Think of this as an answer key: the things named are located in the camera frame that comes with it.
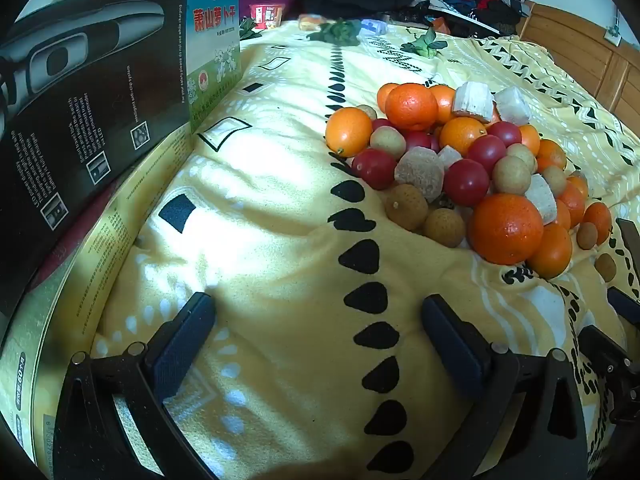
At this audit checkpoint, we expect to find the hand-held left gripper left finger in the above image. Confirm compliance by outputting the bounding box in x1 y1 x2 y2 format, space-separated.
52 291 218 480

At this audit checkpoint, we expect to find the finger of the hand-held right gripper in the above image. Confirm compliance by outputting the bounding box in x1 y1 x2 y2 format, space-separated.
616 217 640 281
606 286 640 326

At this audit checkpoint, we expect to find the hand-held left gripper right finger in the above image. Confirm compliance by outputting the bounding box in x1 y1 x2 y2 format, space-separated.
420 294 588 480

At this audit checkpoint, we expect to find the pile of oranges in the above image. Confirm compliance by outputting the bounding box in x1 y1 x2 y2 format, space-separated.
325 81 613 281

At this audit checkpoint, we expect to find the pile of cherry tomatoes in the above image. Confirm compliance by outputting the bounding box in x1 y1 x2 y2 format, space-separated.
351 119 523 208

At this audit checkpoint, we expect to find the flat yellow printed carton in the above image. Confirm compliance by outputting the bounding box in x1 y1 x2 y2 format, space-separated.
0 125 196 466

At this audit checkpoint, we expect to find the wooden headboard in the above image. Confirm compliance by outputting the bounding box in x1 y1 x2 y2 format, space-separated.
515 2 640 133

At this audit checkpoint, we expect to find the black printed carton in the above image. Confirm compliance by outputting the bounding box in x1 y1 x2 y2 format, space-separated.
0 0 193 316

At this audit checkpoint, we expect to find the blue and green carton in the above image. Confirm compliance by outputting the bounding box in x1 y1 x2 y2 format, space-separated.
117 0 242 133

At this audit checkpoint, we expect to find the red instant noodle cup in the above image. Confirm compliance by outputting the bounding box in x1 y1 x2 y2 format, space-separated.
248 3 286 29

